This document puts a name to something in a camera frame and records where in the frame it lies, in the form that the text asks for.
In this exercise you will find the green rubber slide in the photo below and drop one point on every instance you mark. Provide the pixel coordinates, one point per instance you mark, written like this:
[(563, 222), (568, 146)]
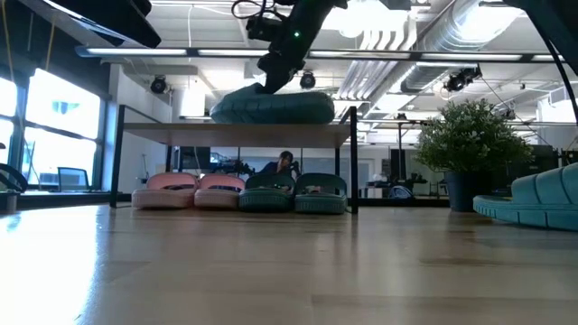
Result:
[(320, 203), (533, 203), (271, 108), (266, 201)]

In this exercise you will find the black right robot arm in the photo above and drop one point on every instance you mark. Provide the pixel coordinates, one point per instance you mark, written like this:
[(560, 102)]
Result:
[(555, 18)]

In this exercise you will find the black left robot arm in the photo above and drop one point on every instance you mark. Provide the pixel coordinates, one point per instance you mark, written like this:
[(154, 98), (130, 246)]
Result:
[(113, 18)]

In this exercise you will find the black ceiling spotlight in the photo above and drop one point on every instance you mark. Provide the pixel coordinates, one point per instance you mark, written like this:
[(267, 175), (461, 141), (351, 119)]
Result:
[(307, 80), (159, 85), (460, 80)]

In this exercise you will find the black overhead light bar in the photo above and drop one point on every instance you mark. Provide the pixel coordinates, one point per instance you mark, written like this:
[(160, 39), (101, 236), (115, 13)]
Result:
[(361, 55)]

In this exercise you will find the person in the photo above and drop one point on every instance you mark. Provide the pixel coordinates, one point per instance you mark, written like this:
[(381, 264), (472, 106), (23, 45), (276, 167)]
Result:
[(282, 164)]

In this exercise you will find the black background equipment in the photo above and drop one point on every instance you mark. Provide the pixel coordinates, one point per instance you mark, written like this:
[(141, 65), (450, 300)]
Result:
[(230, 167)]

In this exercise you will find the black monitor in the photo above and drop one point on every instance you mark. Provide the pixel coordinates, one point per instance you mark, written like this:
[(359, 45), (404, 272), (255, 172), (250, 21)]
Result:
[(192, 158)]

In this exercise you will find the blue and white bag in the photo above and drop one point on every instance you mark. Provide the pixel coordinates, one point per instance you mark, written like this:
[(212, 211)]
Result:
[(401, 193)]

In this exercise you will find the potted green plant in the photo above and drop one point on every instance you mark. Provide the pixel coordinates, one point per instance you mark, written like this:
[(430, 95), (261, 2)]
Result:
[(469, 135)]

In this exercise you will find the dark office chair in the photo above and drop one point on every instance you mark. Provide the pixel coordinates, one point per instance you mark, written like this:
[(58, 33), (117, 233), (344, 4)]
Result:
[(72, 179)]

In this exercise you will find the black curved bar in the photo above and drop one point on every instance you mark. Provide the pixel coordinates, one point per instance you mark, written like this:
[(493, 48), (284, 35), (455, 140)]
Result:
[(11, 178)]

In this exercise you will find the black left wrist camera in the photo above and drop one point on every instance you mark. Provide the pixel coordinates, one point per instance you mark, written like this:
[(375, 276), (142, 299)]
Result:
[(264, 29)]

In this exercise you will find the wooden shelf with black frame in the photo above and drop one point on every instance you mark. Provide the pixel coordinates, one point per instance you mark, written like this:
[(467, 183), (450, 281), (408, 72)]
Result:
[(235, 135)]

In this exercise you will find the black aluminium rig frame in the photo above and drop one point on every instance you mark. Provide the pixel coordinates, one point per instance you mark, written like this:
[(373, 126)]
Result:
[(68, 199)]

